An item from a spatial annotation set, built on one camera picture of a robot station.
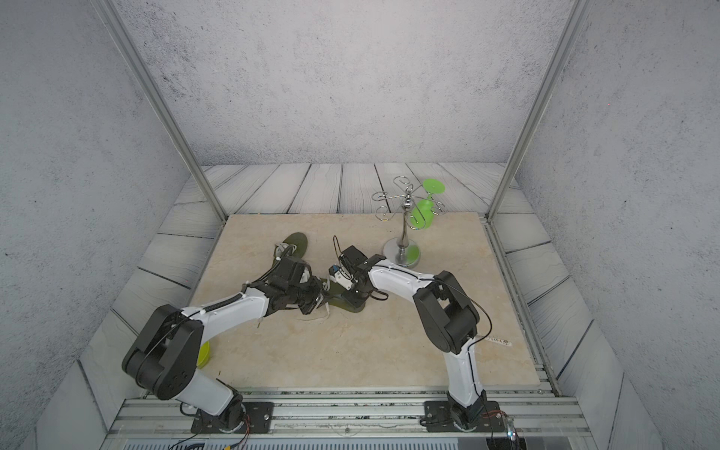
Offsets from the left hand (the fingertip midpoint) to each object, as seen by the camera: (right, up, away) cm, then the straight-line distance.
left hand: (339, 294), depth 87 cm
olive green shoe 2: (-2, 0, 0) cm, 2 cm away
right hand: (+4, -3, +5) cm, 7 cm away
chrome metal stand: (+21, +12, +19) cm, 31 cm away
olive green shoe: (-19, +17, +25) cm, 35 cm away
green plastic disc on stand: (+25, +24, -4) cm, 35 cm away
